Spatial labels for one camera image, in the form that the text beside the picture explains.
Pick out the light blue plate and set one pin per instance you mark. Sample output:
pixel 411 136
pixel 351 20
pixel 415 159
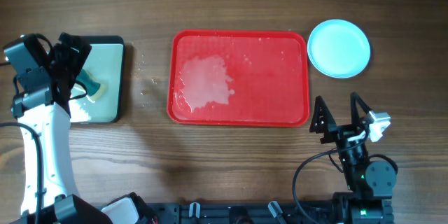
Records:
pixel 338 49

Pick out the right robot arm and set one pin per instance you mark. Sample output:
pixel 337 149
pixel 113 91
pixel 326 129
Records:
pixel 370 178

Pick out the black tray with soapy water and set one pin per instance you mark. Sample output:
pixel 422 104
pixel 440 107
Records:
pixel 105 64

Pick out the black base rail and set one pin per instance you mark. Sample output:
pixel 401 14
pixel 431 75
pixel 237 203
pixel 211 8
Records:
pixel 328 211

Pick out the red plastic tray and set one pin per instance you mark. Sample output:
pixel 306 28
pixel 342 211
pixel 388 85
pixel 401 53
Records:
pixel 238 78

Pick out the green and yellow sponge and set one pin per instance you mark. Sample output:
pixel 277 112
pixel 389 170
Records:
pixel 94 88

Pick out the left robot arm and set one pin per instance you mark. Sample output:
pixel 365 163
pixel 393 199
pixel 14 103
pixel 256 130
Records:
pixel 43 83

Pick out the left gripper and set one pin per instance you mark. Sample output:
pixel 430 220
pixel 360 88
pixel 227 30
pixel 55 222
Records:
pixel 62 55

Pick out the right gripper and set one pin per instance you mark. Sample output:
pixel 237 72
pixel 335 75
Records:
pixel 349 131

